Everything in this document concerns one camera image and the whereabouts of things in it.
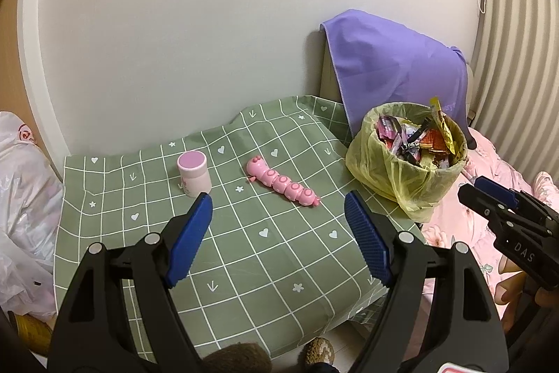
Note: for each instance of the yellow woven basket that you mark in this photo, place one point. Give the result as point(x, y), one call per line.
point(30, 329)

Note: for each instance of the beige headboard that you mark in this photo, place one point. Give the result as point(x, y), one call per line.
point(329, 71)

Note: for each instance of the pink floral blanket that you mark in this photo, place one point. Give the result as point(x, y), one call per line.
point(476, 202)

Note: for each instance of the white plastic bag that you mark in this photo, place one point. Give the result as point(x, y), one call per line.
point(22, 215)

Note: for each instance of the purple pillow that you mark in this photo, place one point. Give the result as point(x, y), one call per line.
point(393, 67)

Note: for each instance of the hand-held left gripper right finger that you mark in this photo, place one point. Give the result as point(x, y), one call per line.
point(367, 242)

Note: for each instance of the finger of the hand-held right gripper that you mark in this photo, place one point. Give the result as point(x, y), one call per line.
point(498, 186)
point(480, 200)

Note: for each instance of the brown fuzzy slipper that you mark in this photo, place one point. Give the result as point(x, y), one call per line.
point(321, 351)
point(238, 357)

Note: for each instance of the green checked tablecloth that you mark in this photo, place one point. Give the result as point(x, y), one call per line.
point(262, 259)

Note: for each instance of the pink jar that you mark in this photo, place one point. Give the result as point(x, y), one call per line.
point(194, 174)

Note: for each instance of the pile of snack wrappers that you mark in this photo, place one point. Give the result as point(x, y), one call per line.
point(410, 143)

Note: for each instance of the person's right hand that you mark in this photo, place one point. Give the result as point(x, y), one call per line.
point(511, 294)

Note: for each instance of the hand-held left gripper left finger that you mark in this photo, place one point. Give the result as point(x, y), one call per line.
point(190, 242)

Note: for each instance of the yellow snack wrapper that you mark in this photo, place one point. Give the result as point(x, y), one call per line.
point(441, 124)

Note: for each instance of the bin with yellow bag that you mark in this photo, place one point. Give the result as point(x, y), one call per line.
point(406, 185)

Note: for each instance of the pink caterpillar toy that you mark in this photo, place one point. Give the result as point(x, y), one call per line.
point(281, 180)

